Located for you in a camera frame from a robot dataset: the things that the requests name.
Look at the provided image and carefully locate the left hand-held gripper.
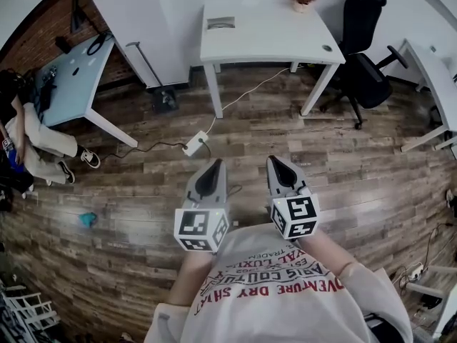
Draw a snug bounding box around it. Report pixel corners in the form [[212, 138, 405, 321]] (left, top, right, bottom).
[[174, 158, 231, 255]]

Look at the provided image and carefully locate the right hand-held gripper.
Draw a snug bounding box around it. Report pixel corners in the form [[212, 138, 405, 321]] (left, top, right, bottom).
[[266, 155, 321, 242]]

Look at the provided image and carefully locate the person's left forearm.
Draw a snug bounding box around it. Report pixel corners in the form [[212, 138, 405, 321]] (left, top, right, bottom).
[[166, 250, 219, 307]]

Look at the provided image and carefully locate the person's right forearm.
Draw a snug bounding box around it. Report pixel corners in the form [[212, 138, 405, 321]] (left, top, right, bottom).
[[294, 231, 362, 294]]

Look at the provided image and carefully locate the teal crumpled cloth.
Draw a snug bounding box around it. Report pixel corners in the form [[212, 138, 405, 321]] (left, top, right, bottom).
[[78, 211, 99, 229]]

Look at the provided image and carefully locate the white red-print t-shirt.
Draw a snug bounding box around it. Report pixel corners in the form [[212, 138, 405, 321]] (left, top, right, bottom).
[[144, 223, 415, 343]]

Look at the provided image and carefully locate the black office chair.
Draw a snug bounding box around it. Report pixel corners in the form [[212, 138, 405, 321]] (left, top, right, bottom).
[[318, 0, 410, 131]]

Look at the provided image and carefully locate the small white power strip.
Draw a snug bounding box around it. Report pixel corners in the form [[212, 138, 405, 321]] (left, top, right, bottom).
[[408, 262, 426, 281]]

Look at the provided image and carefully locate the light blue desk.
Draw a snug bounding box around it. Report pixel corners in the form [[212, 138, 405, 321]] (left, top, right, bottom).
[[33, 34, 139, 149]]

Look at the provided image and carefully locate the plain white desk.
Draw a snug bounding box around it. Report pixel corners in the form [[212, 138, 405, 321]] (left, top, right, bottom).
[[398, 38, 457, 154]]

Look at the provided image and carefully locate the spare grey gripper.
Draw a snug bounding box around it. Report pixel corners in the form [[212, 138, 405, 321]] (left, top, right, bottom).
[[41, 67, 61, 86]]

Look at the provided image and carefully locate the black floor cable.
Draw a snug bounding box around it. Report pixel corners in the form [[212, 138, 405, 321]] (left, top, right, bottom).
[[97, 140, 189, 164]]

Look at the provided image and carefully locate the white power cable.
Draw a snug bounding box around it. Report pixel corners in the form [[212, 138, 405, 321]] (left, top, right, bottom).
[[206, 66, 291, 136]]

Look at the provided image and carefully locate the white desk with cable slot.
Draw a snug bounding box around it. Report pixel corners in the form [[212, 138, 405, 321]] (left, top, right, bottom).
[[199, 2, 347, 119]]

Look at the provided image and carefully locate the white frame stand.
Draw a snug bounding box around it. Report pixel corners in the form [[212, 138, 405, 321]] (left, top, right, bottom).
[[406, 265, 457, 337]]

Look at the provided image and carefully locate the white wire rack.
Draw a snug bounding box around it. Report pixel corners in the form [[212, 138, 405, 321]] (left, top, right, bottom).
[[0, 283, 61, 343]]

